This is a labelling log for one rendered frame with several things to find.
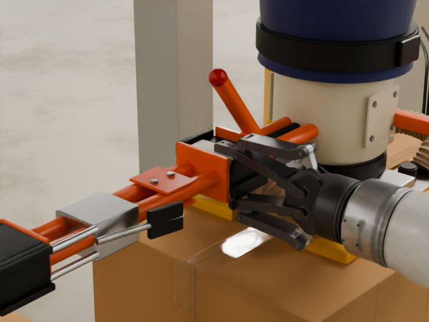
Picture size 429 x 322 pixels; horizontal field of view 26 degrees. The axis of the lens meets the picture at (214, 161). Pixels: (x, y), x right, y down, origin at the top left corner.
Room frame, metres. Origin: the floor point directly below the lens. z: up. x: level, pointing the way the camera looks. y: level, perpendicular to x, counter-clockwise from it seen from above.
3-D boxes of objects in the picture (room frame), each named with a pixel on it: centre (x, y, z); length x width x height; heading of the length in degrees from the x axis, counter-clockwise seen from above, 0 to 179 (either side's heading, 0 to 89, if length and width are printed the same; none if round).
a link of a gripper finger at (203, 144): (1.06, 0.00, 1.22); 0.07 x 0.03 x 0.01; 51
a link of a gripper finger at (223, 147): (1.04, -0.02, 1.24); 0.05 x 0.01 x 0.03; 51
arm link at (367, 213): (0.92, -0.18, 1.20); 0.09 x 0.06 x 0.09; 141
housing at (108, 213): (0.91, 0.13, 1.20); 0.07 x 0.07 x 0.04; 50
